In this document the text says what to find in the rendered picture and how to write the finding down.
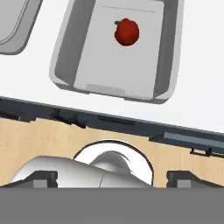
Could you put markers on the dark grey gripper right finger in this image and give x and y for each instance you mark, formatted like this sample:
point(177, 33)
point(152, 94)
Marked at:
point(179, 177)

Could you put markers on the red bell pepper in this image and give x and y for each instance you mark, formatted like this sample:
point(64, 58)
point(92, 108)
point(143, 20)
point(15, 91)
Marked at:
point(127, 32)

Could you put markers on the grey tupperware container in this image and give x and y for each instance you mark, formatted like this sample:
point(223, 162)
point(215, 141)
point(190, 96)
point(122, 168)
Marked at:
point(14, 23)
point(116, 67)

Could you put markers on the white round object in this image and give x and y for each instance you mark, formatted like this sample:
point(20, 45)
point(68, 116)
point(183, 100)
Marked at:
point(87, 172)

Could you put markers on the dark grey cupboard run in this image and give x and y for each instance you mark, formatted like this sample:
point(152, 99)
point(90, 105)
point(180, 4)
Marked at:
point(87, 118)

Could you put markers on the dark grey drawer front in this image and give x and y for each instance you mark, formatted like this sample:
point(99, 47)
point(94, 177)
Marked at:
point(189, 140)

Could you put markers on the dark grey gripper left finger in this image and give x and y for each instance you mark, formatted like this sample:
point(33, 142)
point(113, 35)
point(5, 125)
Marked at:
point(43, 177)

